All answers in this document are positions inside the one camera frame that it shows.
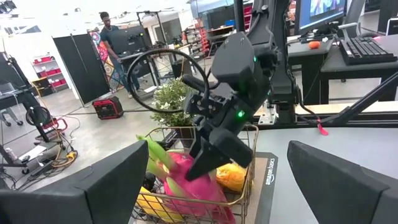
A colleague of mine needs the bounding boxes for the black desk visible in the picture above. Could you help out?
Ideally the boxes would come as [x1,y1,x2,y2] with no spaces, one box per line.
[287,33,398,105]

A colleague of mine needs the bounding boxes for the potted plant white flowers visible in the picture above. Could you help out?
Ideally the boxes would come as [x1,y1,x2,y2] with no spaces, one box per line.
[150,77,201,149]

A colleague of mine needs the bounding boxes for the black partition panel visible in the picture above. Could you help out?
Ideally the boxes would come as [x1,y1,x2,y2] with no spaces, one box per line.
[52,32,112,107]

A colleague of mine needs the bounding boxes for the black keyboard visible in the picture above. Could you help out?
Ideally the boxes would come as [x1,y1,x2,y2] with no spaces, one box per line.
[338,35,398,67]

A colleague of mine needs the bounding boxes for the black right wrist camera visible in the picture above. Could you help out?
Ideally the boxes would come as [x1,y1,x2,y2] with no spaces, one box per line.
[182,91,220,116]

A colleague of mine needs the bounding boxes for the yellow round fruit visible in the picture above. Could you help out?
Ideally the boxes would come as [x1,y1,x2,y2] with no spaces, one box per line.
[215,162,251,194]

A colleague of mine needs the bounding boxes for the black equipment stand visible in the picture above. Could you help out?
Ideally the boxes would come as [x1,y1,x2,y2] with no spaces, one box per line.
[0,51,53,144]

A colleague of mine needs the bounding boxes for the red and black power box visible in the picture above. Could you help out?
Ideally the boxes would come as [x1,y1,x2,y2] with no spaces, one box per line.
[91,95,125,121]

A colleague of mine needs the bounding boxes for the computer monitor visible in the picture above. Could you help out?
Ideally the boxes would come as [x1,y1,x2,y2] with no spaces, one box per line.
[293,0,348,35]

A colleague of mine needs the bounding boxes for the black grape bunch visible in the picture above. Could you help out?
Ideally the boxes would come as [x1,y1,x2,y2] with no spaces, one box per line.
[142,172,158,193]

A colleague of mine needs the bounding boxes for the shelf with red bins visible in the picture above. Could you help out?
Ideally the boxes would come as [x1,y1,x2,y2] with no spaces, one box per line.
[182,18,212,57]

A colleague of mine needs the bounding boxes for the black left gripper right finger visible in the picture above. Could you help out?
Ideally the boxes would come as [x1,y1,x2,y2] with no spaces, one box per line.
[286,139,398,224]

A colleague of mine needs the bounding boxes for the yellow floor cable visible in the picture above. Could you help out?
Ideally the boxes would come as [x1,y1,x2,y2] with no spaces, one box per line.
[49,150,79,170]

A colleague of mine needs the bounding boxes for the pink dragon fruit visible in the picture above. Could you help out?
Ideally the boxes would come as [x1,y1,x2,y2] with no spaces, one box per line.
[136,134,238,224]

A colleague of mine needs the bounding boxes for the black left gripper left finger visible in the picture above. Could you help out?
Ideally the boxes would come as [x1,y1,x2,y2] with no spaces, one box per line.
[0,139,150,224]

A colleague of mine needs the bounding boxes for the yellow banana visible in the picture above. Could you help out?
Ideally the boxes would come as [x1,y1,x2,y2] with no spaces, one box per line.
[136,185,187,224]

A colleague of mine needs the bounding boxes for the colourful patterned tapestry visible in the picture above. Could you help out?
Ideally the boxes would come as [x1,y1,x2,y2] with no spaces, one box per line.
[89,30,116,91]

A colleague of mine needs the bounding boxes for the person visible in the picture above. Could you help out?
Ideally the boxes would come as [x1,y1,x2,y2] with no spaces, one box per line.
[98,11,142,100]

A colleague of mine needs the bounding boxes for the black aluminium table frame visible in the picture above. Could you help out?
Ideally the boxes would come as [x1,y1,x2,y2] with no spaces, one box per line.
[233,0,398,130]

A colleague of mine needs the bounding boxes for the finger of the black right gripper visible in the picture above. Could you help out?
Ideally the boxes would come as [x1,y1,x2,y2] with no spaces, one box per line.
[185,128,254,182]

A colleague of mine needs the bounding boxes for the gold wire basket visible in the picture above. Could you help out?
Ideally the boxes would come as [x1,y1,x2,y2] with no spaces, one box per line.
[130,123,260,224]

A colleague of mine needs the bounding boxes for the silver metal bracket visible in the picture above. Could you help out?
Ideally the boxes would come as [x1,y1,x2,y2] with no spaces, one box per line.
[257,101,278,126]

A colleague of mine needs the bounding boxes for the red tag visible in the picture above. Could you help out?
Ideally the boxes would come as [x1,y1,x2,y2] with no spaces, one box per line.
[316,119,330,137]

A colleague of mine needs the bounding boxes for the white shelf red bins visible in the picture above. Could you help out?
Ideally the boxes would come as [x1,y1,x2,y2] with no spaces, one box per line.
[32,55,70,96]

